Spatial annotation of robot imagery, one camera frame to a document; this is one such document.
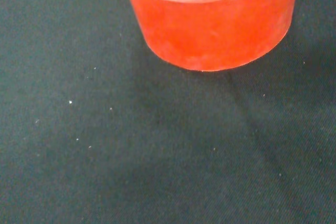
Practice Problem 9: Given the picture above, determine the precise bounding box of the black bench cloth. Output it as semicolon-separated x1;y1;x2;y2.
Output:
0;0;336;224

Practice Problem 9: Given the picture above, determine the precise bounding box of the red flask support ring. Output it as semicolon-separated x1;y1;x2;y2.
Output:
120;0;301;72

